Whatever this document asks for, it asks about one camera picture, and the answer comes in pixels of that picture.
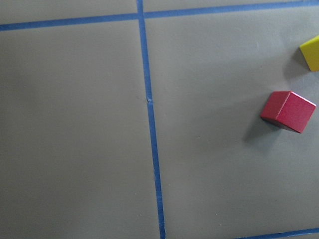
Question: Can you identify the red wooden block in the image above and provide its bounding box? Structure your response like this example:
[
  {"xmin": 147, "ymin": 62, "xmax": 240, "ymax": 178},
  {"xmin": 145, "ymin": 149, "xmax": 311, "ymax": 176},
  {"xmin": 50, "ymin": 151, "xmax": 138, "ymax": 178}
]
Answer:
[{"xmin": 260, "ymin": 91, "xmax": 317, "ymax": 133}]

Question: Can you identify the yellow wooden block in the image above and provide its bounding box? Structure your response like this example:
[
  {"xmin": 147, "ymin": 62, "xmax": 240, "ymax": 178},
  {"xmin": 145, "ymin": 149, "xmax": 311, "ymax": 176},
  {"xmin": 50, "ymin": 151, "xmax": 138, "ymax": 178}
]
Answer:
[{"xmin": 299, "ymin": 36, "xmax": 319, "ymax": 72}]

